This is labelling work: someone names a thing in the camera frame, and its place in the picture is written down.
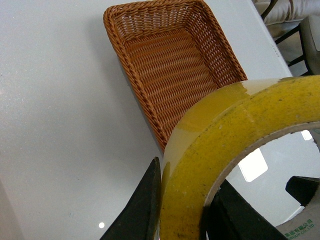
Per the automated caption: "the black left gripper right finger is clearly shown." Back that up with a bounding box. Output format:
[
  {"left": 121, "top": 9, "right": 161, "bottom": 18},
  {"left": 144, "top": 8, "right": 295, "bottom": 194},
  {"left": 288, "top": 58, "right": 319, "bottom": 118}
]
[{"left": 206, "top": 180, "right": 286, "bottom": 240}]

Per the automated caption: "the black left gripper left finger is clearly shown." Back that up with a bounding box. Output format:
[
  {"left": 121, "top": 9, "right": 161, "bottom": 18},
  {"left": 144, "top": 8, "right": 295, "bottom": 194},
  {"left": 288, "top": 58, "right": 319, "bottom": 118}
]
[{"left": 101, "top": 157, "right": 161, "bottom": 240}]

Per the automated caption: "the clear packing tape roll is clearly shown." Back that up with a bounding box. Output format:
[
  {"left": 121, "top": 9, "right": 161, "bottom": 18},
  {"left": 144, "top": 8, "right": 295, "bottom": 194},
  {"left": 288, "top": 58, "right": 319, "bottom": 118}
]
[{"left": 159, "top": 75, "right": 320, "bottom": 240}]

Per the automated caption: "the brown wicker basket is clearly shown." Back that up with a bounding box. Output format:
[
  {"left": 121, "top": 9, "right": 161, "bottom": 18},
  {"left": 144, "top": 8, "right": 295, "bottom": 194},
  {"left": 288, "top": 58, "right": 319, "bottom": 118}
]
[{"left": 103, "top": 0, "right": 247, "bottom": 149}]

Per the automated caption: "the beige cushion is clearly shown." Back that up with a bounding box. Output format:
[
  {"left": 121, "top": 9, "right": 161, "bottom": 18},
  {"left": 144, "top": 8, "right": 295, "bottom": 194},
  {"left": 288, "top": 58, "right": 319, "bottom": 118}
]
[{"left": 263, "top": 0, "right": 320, "bottom": 26}]

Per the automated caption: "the black metal chair frame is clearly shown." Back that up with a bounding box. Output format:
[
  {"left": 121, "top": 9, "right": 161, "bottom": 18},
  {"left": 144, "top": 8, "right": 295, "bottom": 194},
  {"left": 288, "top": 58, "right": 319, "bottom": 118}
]
[{"left": 253, "top": 0, "right": 320, "bottom": 76}]

